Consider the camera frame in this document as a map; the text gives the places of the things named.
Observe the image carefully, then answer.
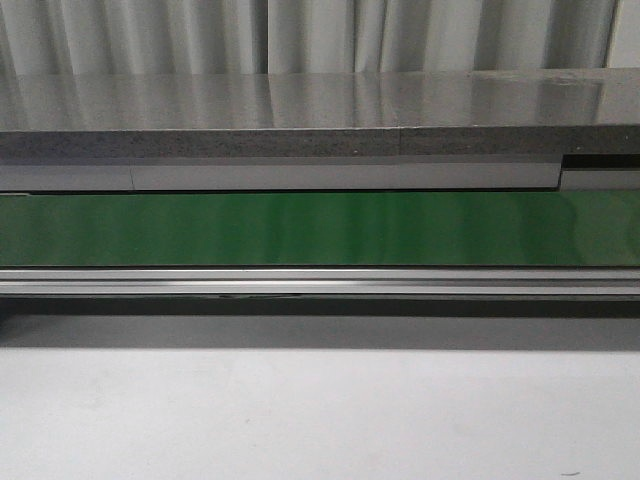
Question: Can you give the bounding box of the grey rear conveyor rail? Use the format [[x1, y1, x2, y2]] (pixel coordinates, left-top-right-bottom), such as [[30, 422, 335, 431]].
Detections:
[[1, 154, 639, 193]]

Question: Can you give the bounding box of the aluminium front conveyor rail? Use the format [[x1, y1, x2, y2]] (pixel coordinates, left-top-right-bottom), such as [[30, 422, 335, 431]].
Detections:
[[1, 267, 639, 297]]

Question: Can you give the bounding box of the green conveyor belt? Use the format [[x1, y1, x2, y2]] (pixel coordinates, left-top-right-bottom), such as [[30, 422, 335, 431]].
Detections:
[[1, 190, 639, 267]]

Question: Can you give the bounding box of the grey pleated curtain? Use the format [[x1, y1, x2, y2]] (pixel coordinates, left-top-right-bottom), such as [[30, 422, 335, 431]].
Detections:
[[1, 1, 639, 76]]

